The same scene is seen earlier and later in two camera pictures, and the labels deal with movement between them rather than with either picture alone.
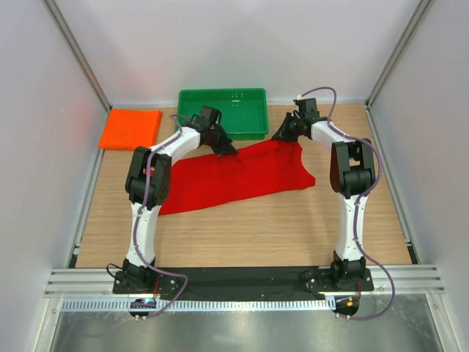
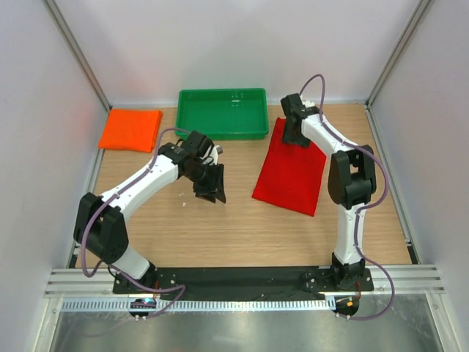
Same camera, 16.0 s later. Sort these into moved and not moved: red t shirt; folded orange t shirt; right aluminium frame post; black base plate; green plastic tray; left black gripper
Moved: red t shirt; left black gripper
Not moved: green plastic tray; black base plate; right aluminium frame post; folded orange t shirt
